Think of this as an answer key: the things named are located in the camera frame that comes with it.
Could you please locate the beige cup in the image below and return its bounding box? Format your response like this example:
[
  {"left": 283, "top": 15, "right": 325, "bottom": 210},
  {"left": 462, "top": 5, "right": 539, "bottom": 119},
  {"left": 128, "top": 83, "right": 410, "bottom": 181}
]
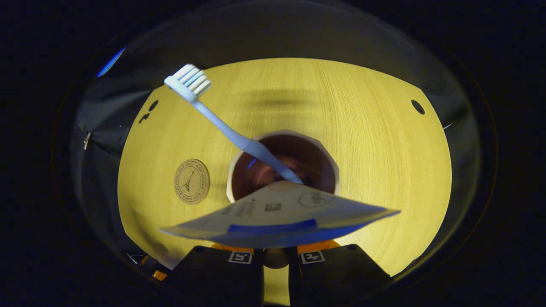
[{"left": 226, "top": 130, "right": 340, "bottom": 269}]

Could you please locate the round wooden coaster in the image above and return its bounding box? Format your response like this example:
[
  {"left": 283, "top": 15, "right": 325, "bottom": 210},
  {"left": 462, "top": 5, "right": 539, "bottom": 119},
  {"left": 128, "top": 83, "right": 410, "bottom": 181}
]
[{"left": 174, "top": 159, "right": 210, "bottom": 205}]

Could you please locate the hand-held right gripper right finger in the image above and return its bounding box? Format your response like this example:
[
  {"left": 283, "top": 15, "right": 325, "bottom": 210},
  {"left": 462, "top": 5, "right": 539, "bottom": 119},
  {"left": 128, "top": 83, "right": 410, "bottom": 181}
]
[{"left": 288, "top": 240, "right": 391, "bottom": 307}]

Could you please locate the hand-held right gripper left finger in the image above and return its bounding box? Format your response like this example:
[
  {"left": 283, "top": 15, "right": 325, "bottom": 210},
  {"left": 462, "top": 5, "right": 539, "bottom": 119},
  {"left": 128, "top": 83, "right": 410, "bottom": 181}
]
[{"left": 164, "top": 242, "right": 265, "bottom": 307}]

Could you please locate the white toothpaste tube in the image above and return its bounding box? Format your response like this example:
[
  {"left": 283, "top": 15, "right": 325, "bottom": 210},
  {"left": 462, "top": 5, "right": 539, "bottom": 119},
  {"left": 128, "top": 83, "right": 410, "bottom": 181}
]
[{"left": 159, "top": 181, "right": 401, "bottom": 249}]

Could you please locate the white toothbrush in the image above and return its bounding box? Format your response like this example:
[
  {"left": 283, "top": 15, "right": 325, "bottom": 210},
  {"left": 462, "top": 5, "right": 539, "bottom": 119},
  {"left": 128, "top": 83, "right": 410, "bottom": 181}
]
[{"left": 164, "top": 64, "right": 304, "bottom": 185}]

